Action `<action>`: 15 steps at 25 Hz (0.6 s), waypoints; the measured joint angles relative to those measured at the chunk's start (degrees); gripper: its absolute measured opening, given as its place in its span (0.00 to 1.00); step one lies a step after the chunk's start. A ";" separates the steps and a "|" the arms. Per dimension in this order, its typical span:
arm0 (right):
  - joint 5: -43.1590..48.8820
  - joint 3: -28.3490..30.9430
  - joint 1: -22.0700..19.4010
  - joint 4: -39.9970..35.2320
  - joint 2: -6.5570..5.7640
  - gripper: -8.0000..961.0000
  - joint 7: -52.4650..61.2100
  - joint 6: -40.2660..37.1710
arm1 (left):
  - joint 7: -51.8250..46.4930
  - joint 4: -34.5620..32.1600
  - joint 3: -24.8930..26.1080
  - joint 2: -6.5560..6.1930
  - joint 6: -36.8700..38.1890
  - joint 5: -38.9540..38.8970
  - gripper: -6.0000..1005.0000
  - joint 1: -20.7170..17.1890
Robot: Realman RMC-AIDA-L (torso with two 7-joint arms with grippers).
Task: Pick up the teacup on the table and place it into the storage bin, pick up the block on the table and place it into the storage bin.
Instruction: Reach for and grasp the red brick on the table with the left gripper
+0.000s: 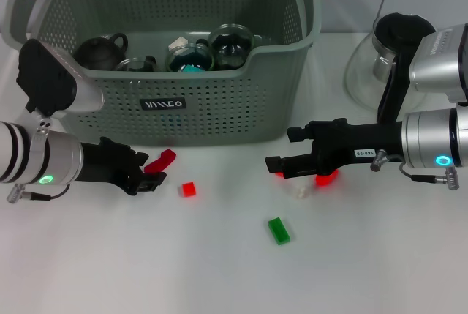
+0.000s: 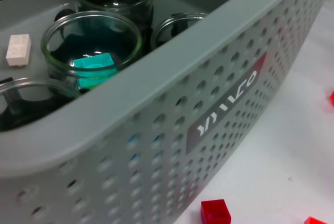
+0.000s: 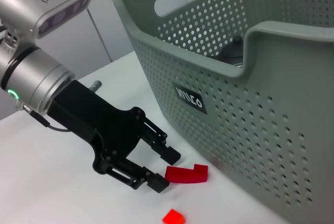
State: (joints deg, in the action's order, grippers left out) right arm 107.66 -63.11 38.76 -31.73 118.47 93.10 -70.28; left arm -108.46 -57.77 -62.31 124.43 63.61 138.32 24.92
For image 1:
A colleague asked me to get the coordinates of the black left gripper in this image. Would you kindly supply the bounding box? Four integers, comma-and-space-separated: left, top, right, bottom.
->
78, 136, 169, 197

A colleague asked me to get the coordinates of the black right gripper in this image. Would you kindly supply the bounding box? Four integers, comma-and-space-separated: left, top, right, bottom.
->
265, 117, 404, 180

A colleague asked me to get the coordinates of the dark red curved brick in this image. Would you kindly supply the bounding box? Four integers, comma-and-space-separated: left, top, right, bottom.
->
143, 148, 178, 175

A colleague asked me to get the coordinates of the bright red curved brick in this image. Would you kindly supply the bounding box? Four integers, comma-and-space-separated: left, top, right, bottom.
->
315, 171, 340, 188

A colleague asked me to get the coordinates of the glass teacup black sleeve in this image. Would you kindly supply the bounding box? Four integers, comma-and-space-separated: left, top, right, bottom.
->
166, 41, 215, 72
195, 23, 257, 70
116, 55, 162, 72

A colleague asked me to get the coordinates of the small white brick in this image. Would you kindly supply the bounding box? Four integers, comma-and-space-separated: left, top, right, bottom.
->
168, 37, 189, 55

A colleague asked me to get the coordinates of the grey perforated storage basket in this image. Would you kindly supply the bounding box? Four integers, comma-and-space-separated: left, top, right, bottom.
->
1, 0, 322, 146

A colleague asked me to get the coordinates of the white translucent brick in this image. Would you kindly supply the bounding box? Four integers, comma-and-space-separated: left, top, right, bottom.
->
291, 181, 312, 201

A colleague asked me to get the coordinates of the green rectangular brick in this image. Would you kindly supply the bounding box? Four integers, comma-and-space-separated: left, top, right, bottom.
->
268, 217, 293, 246

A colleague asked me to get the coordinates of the dark brown clay teapot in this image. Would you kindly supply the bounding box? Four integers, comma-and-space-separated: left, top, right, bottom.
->
74, 31, 129, 72

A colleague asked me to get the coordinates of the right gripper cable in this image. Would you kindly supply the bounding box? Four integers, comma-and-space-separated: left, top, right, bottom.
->
370, 148, 458, 192

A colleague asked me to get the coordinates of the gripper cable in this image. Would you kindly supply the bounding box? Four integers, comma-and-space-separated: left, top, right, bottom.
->
7, 182, 71, 204
370, 148, 458, 192

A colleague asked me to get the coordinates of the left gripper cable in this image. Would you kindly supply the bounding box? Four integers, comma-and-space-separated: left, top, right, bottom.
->
7, 182, 71, 204

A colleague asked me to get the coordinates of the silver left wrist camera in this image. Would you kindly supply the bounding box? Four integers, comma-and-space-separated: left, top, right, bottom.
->
16, 38, 106, 118

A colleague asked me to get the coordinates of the glass pitcher black handle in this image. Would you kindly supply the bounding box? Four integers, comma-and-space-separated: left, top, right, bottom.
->
344, 12, 442, 124

